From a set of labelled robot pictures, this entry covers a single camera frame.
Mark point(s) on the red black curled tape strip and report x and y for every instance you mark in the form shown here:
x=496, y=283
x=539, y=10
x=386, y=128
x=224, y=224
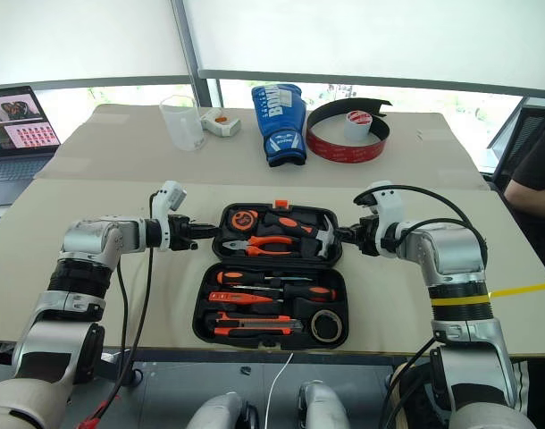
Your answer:
x=344, y=153

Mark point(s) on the orange black tape measure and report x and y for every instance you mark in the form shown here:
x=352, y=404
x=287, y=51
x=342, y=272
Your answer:
x=243, y=220

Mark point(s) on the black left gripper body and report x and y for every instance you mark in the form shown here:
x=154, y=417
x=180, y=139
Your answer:
x=179, y=232

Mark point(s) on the black office chair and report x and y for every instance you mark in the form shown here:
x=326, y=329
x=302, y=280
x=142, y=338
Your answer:
x=509, y=134

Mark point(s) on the white glue gun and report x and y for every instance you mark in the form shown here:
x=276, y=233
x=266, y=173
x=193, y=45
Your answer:
x=221, y=124

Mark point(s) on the silver rounded robot leg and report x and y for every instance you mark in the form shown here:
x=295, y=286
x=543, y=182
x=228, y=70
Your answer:
x=321, y=406
x=223, y=411

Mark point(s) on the black electrical tape roll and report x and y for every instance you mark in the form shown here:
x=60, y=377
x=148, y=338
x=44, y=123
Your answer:
x=316, y=328

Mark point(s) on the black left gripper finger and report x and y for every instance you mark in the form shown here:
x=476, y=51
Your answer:
x=205, y=228
x=204, y=236

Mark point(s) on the person's bare forearm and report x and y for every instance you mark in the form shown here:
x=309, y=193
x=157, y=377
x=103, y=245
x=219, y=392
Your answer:
x=520, y=194

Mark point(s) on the small black floor object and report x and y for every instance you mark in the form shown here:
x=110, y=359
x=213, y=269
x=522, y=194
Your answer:
x=245, y=370

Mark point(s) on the yellow tape strip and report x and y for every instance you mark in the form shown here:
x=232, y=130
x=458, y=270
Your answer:
x=522, y=290

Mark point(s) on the person in black shirt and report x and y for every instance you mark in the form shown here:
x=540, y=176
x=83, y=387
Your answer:
x=540, y=152

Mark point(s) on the black white striped trouser leg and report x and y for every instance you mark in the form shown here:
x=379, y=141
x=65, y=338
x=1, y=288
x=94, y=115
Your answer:
x=538, y=393

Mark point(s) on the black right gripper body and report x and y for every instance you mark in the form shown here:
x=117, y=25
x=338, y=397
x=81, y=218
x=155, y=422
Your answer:
x=368, y=234

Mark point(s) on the open laptop computer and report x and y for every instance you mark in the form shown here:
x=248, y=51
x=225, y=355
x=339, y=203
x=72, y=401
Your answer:
x=18, y=134

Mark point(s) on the slim orange black utility knife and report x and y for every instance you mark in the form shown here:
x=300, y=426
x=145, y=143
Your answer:
x=245, y=318

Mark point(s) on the clear plastic measuring cup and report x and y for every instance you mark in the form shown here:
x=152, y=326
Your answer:
x=185, y=129

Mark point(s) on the white tape roll red print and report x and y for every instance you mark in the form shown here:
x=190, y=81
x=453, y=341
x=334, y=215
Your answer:
x=357, y=129

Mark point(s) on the black plastic tool case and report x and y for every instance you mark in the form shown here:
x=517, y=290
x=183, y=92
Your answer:
x=272, y=277

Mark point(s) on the blue boxing glove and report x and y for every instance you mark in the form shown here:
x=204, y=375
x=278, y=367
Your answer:
x=279, y=129

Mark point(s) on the orange voltage tester pen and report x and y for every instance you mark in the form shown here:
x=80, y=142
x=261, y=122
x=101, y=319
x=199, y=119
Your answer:
x=237, y=298

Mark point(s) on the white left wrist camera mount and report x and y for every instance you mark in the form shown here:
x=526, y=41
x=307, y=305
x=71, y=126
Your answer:
x=170, y=196

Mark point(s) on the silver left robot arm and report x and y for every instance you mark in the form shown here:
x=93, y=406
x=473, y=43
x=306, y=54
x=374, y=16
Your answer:
x=89, y=237

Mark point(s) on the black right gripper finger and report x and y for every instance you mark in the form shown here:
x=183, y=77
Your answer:
x=349, y=231
x=350, y=238

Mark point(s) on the grey window frame post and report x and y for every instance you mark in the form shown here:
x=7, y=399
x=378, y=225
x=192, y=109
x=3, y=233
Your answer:
x=192, y=49

